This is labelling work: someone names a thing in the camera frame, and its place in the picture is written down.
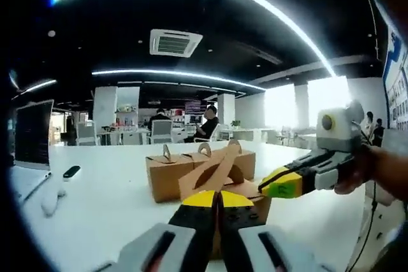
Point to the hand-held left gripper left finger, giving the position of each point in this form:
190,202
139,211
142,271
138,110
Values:
178,243

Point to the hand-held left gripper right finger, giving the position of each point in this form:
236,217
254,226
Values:
248,243

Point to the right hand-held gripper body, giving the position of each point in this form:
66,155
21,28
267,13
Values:
342,125

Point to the brown paper box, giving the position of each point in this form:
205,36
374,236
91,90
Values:
165,179
247,165
223,162
204,161

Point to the person's right hand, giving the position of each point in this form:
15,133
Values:
360,170

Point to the green potted plant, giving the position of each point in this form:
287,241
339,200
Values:
236,124

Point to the white mesh office chair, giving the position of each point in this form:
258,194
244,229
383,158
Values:
86,133
161,132

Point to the small black device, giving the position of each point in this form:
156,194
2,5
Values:
71,171

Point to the white display shelf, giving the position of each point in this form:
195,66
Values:
127,116

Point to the silver laptop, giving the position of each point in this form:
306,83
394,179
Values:
32,135

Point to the ceiling air conditioner vent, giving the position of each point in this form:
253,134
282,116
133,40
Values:
175,42

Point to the blue white wall display board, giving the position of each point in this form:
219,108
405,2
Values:
395,87

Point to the purple wall screen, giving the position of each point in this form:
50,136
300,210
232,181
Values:
195,107

